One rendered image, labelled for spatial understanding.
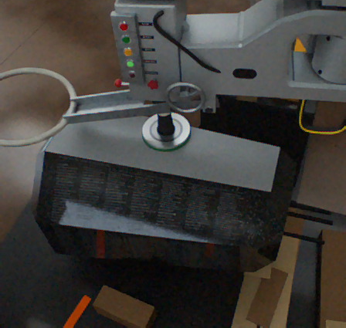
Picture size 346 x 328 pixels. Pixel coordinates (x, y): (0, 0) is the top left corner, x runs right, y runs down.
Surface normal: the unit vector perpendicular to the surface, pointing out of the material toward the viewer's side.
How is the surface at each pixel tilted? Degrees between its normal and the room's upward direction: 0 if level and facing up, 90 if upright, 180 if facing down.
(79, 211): 45
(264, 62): 90
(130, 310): 0
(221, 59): 90
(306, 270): 0
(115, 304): 0
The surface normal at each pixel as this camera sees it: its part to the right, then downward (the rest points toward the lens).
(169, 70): -0.14, 0.77
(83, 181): -0.23, 0.08
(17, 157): -0.06, -0.63
